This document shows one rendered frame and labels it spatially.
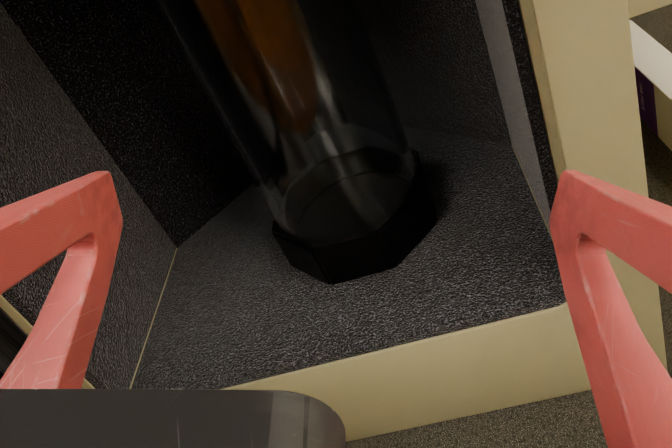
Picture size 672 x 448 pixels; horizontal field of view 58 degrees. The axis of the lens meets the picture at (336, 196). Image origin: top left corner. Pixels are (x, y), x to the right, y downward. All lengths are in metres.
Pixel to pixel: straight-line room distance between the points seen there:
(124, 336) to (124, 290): 0.03
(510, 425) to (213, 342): 0.17
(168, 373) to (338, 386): 0.10
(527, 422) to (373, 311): 0.10
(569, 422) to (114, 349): 0.25
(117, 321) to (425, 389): 0.18
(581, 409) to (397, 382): 0.10
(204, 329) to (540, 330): 0.19
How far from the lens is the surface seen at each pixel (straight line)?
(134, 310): 0.40
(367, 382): 0.34
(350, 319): 0.33
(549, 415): 0.36
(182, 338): 0.39
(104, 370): 0.37
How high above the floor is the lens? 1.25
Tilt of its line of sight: 33 degrees down
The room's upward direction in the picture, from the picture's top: 26 degrees counter-clockwise
